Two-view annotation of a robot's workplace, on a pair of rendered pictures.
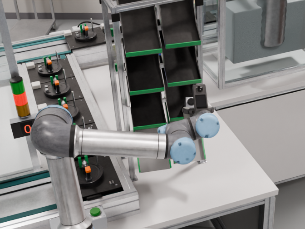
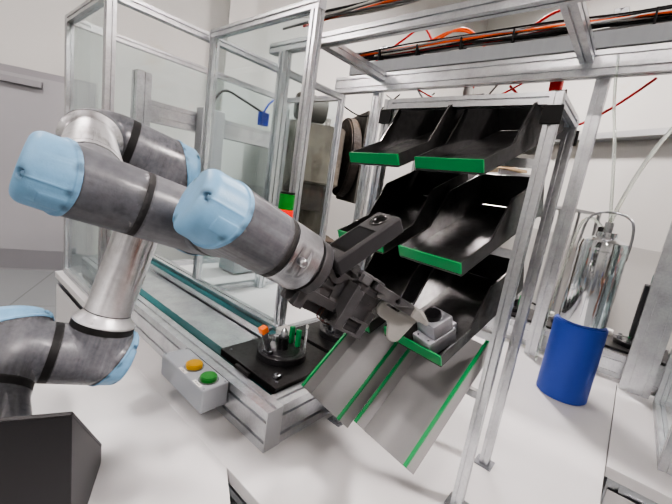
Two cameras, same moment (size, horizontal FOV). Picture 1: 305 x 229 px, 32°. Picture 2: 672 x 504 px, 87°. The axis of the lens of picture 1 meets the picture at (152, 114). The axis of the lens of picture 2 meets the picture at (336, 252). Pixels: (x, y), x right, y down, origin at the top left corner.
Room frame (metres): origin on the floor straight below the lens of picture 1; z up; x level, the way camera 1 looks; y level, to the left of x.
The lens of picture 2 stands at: (1.27, -0.53, 1.46)
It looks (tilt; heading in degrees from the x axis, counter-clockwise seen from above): 11 degrees down; 55
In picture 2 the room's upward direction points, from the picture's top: 9 degrees clockwise
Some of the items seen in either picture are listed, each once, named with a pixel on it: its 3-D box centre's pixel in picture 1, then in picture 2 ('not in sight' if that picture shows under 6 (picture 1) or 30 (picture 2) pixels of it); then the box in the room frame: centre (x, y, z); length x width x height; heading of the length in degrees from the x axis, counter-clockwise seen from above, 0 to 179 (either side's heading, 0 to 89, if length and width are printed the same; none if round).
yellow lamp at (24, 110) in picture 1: (22, 107); not in sight; (1.78, 0.50, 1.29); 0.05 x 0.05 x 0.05
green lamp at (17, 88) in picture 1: (17, 86); (286, 201); (1.78, 0.50, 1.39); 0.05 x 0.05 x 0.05
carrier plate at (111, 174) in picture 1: (87, 177); (281, 357); (1.72, 0.29, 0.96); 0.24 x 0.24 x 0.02; 16
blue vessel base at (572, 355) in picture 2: not in sight; (570, 358); (2.65, -0.07, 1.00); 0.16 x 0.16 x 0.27
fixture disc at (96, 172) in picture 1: (86, 174); (282, 351); (1.72, 0.29, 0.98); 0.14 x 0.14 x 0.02
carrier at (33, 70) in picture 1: (48, 64); not in sight; (2.67, 0.56, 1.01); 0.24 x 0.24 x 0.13; 16
